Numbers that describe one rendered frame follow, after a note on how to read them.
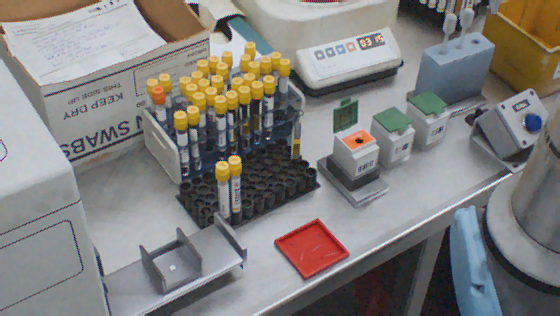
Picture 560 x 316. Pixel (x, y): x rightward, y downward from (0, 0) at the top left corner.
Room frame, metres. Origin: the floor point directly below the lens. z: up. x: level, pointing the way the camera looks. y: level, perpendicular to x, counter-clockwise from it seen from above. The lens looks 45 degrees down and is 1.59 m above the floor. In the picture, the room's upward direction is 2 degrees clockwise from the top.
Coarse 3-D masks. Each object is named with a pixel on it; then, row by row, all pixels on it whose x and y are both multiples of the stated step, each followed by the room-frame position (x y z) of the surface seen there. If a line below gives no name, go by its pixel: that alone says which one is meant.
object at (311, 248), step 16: (304, 224) 0.59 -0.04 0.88; (320, 224) 0.59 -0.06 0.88; (288, 240) 0.57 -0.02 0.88; (304, 240) 0.57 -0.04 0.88; (320, 240) 0.57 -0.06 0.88; (336, 240) 0.57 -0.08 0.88; (288, 256) 0.54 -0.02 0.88; (304, 256) 0.54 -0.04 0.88; (320, 256) 0.54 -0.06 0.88; (336, 256) 0.54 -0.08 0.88; (304, 272) 0.51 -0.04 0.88
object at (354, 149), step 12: (348, 132) 0.69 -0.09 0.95; (360, 132) 0.69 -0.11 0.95; (336, 144) 0.68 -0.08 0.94; (348, 144) 0.67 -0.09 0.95; (360, 144) 0.67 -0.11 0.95; (372, 144) 0.68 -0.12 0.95; (336, 156) 0.68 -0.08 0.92; (348, 156) 0.66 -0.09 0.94; (360, 156) 0.65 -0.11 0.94; (372, 156) 0.67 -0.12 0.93; (348, 168) 0.66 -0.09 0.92; (360, 168) 0.66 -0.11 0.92
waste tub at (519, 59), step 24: (528, 0) 1.01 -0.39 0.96; (552, 0) 1.02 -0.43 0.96; (504, 24) 0.93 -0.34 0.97; (528, 24) 1.02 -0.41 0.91; (552, 24) 1.01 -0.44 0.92; (504, 48) 0.92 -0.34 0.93; (528, 48) 0.89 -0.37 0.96; (552, 48) 0.86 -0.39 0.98; (504, 72) 0.91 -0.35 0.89; (528, 72) 0.87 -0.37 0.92; (552, 72) 0.87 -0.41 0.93
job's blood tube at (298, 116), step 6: (294, 114) 0.69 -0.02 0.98; (300, 114) 0.70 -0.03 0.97; (294, 120) 0.69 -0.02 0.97; (300, 120) 0.69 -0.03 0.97; (294, 126) 0.69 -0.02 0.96; (300, 126) 0.69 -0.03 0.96; (294, 132) 0.69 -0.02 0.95; (300, 132) 0.69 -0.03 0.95; (294, 138) 0.69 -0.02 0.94; (300, 138) 0.69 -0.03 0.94; (294, 144) 0.69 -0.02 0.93; (300, 144) 0.69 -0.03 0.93; (294, 150) 0.69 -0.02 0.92; (300, 150) 0.69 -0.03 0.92; (294, 156) 0.69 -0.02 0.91
